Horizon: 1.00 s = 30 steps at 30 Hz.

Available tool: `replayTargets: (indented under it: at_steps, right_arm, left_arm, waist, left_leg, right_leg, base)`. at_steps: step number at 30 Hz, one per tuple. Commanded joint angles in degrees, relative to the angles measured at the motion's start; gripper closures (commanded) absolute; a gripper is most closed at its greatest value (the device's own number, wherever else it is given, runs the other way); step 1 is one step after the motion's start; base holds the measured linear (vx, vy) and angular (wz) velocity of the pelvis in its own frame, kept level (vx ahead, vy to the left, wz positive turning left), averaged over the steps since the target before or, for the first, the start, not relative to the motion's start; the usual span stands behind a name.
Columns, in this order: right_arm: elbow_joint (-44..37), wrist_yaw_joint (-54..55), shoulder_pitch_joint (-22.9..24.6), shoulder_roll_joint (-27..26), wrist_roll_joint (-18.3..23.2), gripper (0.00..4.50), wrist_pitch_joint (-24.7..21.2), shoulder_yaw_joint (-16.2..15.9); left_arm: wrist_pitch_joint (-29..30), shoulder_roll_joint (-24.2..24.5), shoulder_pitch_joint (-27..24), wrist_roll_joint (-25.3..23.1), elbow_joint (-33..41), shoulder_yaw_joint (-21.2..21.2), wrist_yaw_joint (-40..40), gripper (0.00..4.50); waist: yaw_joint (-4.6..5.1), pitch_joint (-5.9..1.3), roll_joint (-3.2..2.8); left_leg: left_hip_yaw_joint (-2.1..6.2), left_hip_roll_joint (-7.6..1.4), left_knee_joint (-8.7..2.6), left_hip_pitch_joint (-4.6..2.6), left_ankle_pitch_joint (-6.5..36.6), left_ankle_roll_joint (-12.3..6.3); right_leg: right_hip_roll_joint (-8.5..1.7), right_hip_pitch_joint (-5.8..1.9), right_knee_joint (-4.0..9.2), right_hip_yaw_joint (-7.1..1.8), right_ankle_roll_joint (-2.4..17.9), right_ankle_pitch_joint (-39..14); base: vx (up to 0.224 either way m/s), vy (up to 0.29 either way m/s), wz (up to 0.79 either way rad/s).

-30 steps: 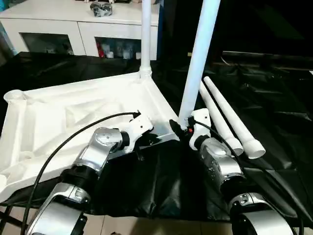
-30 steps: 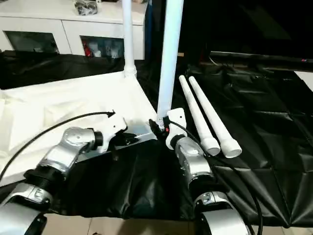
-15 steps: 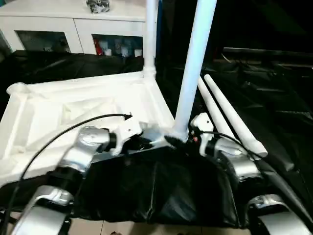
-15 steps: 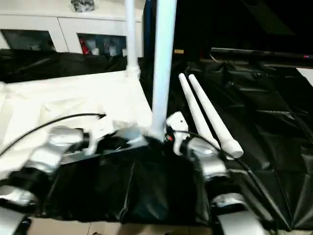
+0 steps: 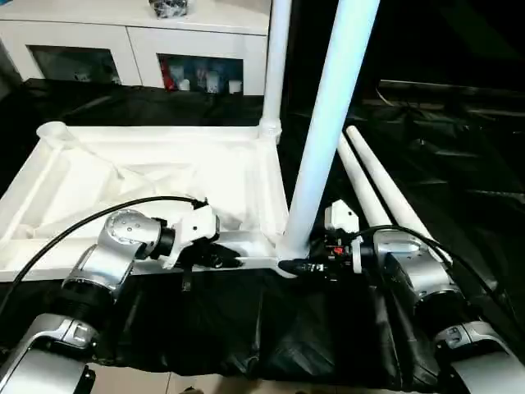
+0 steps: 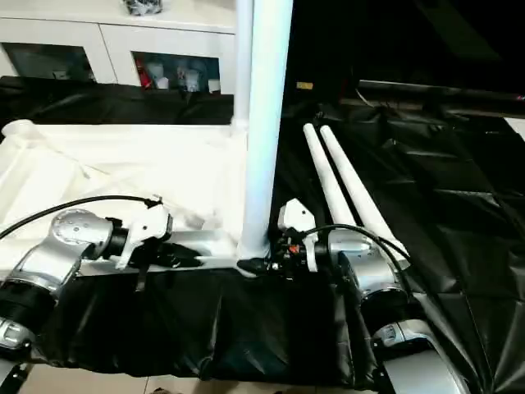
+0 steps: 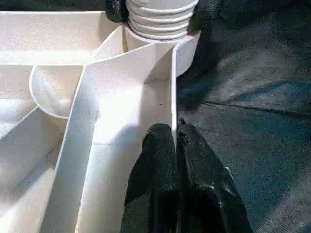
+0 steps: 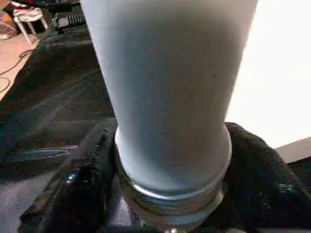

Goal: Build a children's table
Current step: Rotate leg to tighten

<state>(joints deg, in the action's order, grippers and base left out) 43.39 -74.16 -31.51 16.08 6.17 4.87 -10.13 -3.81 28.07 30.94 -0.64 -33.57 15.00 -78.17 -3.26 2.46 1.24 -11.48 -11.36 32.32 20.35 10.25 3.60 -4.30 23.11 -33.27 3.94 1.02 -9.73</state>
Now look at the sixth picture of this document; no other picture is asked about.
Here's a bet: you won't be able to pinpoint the white plastic table leg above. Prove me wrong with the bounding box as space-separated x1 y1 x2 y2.
232 0 254 137
301 121 358 227
239 0 295 263
317 124 412 273

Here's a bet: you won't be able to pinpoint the white plastic table top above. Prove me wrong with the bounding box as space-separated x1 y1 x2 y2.
0 117 275 285

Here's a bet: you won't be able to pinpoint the long black bar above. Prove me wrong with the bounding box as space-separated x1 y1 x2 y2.
355 79 525 104

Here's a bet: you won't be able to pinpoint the white glass-door cabinet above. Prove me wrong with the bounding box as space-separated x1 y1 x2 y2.
0 0 240 96

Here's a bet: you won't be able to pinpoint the dark objects on cabinet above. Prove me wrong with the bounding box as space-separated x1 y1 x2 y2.
120 0 166 18

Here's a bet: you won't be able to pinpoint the white flat sheet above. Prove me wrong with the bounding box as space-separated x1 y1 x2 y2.
501 116 525 140

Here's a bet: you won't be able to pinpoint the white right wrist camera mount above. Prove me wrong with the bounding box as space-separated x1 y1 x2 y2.
276 197 330 273

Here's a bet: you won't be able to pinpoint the black left wrist camera cable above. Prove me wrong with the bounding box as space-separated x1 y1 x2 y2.
0 195 164 240

